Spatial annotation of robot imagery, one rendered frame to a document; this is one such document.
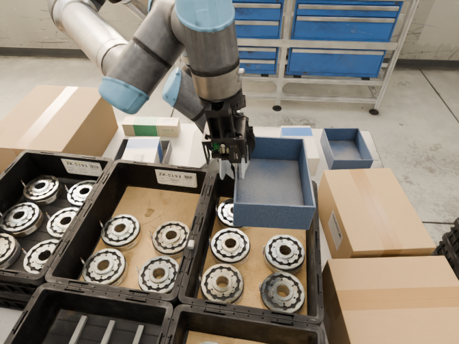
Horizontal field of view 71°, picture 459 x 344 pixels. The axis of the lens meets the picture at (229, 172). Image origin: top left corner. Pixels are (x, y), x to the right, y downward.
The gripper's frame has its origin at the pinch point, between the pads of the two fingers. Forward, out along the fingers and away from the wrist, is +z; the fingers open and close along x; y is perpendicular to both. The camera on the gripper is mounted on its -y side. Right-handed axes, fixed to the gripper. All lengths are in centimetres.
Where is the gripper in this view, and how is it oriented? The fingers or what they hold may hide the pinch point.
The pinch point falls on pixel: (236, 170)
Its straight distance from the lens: 67.0
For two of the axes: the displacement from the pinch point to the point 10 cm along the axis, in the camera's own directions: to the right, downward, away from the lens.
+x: 9.9, -0.3, -1.6
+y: -0.9, 7.0, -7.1
